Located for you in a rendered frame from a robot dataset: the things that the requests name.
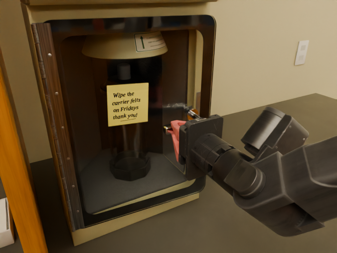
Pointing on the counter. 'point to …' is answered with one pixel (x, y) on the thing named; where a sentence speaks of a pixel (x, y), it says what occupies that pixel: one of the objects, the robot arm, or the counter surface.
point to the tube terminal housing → (178, 9)
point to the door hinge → (50, 110)
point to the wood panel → (18, 172)
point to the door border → (59, 120)
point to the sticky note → (127, 103)
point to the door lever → (192, 114)
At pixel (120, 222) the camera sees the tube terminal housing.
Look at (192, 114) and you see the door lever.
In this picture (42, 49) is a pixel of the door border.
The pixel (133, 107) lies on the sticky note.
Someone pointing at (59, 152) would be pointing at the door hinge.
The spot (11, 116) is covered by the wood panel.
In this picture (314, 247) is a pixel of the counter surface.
